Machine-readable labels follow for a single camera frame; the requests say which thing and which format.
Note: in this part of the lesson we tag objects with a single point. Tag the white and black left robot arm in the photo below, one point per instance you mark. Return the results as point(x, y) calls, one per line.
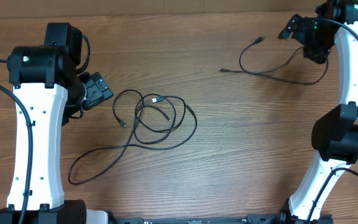
point(50, 87)

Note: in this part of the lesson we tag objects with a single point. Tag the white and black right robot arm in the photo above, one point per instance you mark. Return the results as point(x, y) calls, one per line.
point(335, 135)

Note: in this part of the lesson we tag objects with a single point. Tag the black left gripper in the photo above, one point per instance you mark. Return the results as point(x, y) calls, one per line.
point(98, 89)

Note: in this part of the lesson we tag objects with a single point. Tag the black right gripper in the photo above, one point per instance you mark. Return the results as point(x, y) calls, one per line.
point(293, 25)

